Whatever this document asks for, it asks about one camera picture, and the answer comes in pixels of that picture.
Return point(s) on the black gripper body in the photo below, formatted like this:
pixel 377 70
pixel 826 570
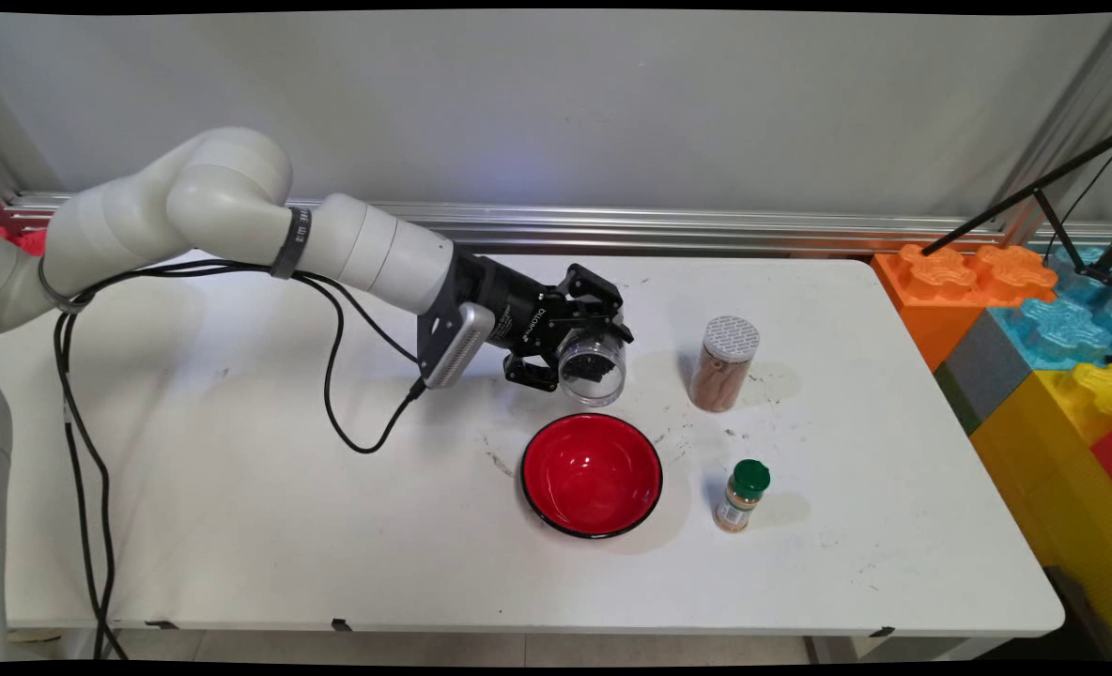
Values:
pixel 523 314

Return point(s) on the small red building block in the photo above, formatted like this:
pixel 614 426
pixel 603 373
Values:
pixel 25 241

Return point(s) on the grey lid jar brown contents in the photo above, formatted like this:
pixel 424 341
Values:
pixel 720 376

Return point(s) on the clear jar with black seeds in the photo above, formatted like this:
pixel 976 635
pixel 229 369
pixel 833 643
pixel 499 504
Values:
pixel 594 371

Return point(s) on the aluminium rail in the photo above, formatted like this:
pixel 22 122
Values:
pixel 706 230

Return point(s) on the green cap spice bottle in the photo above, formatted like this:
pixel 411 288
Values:
pixel 742 498

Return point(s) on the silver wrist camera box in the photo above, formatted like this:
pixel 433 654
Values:
pixel 462 343

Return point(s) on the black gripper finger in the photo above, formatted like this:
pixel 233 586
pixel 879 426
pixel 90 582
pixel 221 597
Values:
pixel 594 300
pixel 532 373

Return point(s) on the red bowl black rim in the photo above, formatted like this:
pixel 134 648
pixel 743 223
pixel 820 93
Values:
pixel 594 474

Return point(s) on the blue giant building block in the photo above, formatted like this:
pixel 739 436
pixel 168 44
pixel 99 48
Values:
pixel 1054 329

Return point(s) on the grey giant building block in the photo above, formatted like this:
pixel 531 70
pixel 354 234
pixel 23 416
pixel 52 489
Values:
pixel 983 371

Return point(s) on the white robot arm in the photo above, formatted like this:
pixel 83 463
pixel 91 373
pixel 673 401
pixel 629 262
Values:
pixel 218 202

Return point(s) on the black tripod stand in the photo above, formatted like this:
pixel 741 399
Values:
pixel 1035 191

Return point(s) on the orange giant building block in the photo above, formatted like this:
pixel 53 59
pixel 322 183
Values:
pixel 932 310

